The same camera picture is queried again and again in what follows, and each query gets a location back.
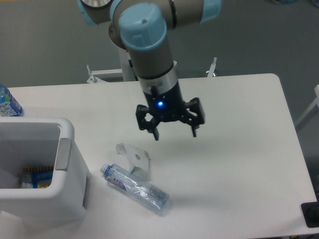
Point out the clear plastic water bottle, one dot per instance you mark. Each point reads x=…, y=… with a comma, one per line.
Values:
x=135, y=187

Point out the white stand foot left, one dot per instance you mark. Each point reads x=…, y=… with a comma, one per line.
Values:
x=103, y=76

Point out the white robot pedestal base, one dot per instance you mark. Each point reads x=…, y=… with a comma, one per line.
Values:
x=125, y=59

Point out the white plastic trash can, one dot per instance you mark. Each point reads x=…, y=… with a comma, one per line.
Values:
x=36, y=142

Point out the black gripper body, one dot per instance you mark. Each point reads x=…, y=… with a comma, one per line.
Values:
x=167, y=107

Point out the blue yellow snack packet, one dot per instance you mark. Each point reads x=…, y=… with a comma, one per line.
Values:
x=36, y=177

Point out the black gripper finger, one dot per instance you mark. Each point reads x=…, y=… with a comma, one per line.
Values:
x=151, y=125
x=192, y=114

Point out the white metal frame at right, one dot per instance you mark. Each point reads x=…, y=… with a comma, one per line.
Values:
x=309, y=112

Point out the white stand foot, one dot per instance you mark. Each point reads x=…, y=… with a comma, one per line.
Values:
x=212, y=70
x=103, y=76

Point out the white stand foot right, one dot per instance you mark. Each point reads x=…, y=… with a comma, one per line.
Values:
x=212, y=70

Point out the black clamp on table edge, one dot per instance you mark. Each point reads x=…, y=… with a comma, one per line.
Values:
x=311, y=214

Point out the blue labelled water bottle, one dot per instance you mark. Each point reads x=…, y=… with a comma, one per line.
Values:
x=9, y=106

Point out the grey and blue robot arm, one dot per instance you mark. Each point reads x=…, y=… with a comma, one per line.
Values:
x=140, y=27

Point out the white paper wrapper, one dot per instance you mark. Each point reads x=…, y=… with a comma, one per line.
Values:
x=138, y=160

